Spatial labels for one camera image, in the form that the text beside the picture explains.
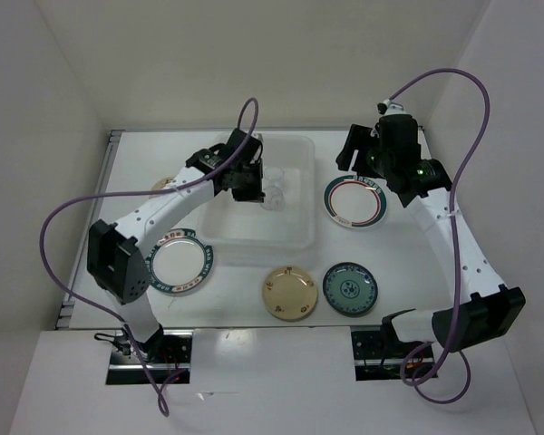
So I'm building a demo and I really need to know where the clear plastic cup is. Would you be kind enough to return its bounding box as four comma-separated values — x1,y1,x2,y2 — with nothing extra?
261,185,286,211
264,167,286,192

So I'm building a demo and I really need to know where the small cream bowl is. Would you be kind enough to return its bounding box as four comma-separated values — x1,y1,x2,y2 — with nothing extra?
151,177,176,191

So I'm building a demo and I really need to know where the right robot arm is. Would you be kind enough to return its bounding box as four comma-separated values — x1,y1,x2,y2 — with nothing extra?
335,115,526,356

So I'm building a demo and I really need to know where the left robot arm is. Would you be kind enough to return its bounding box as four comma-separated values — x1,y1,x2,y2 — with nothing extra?
86,129,265,363

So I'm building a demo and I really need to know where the clear plastic bin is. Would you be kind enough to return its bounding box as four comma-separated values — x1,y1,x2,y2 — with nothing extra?
197,133,316,251

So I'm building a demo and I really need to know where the green red striped white plate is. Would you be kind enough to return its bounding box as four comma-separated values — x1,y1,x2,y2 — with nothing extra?
323,175,388,229

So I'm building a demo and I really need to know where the dark green rimmed white plate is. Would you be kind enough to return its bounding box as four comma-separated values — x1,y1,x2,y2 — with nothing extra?
145,227,214,296

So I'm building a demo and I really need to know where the cream patterned plate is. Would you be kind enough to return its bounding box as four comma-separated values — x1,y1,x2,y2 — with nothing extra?
262,266,318,323

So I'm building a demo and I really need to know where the blue patterned plate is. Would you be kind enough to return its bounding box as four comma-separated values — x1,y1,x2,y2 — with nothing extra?
322,262,379,317

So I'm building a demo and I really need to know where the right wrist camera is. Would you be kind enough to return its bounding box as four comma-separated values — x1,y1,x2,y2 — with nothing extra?
376,100,421,161

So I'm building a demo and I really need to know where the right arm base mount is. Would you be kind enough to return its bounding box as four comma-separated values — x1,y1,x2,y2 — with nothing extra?
350,326,421,382

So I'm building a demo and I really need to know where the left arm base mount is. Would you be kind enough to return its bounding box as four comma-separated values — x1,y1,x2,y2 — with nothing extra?
93,330,193,385

